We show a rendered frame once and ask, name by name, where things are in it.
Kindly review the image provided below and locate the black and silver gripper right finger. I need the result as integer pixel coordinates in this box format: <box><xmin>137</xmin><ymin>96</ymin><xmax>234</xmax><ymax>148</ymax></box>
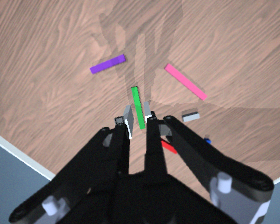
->
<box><xmin>141</xmin><ymin>101</ymin><xmax>275</xmax><ymax>224</ymax></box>

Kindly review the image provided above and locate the green rod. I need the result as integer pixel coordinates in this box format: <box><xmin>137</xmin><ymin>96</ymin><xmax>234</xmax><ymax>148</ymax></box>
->
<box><xmin>131</xmin><ymin>86</ymin><xmax>145</xmax><ymax>129</ymax></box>

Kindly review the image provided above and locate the red rod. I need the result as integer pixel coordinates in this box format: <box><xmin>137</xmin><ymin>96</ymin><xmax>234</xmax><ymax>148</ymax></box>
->
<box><xmin>161</xmin><ymin>138</ymin><xmax>177</xmax><ymax>154</ymax></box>

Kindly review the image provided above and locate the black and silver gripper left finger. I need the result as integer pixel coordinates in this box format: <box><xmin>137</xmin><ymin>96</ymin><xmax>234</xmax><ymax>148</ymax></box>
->
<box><xmin>9</xmin><ymin>105</ymin><xmax>134</xmax><ymax>224</ymax></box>

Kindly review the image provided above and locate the pink rod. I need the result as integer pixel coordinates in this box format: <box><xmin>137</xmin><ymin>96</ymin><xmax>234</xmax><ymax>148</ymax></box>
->
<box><xmin>164</xmin><ymin>64</ymin><xmax>207</xmax><ymax>101</ymax></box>

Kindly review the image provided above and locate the grey rod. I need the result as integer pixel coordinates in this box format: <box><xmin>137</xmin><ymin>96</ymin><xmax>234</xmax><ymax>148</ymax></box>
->
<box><xmin>182</xmin><ymin>112</ymin><xmax>199</xmax><ymax>122</ymax></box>

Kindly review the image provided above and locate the purple rod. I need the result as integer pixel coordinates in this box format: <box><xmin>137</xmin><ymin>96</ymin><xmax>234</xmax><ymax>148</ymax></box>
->
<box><xmin>90</xmin><ymin>54</ymin><xmax>126</xmax><ymax>74</ymax></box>

